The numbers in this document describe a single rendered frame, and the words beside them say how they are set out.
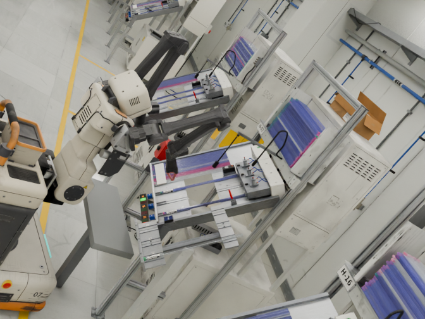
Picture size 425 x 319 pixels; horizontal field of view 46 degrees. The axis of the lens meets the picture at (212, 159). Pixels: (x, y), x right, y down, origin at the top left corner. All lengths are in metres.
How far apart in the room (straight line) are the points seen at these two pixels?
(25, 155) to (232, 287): 1.54
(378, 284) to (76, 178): 1.48
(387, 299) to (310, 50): 4.39
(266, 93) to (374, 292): 2.44
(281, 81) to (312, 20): 1.91
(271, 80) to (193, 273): 1.79
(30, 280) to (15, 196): 0.57
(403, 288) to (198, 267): 1.42
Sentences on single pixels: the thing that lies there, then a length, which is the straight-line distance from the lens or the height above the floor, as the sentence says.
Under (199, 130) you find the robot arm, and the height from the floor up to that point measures 1.31.
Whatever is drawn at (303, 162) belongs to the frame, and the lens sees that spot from 2.80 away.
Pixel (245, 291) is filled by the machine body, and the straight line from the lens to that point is 3.30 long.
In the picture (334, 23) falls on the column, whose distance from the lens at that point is 6.11.
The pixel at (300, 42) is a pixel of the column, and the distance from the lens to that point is 6.02.
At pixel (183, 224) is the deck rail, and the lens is 2.87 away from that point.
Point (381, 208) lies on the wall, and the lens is 4.46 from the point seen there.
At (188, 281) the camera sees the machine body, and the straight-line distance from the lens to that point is 3.15.
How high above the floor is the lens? 2.07
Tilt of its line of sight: 19 degrees down
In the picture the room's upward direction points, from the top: 38 degrees clockwise
